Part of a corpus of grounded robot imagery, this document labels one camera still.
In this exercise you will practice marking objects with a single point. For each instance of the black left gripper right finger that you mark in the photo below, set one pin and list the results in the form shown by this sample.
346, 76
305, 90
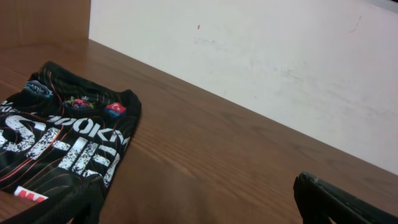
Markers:
322, 203

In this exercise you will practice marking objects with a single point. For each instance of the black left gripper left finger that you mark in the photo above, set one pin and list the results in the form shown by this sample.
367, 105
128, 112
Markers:
79, 204

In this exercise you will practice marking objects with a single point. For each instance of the black printed folded shirt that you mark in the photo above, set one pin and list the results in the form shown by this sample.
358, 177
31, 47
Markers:
61, 129

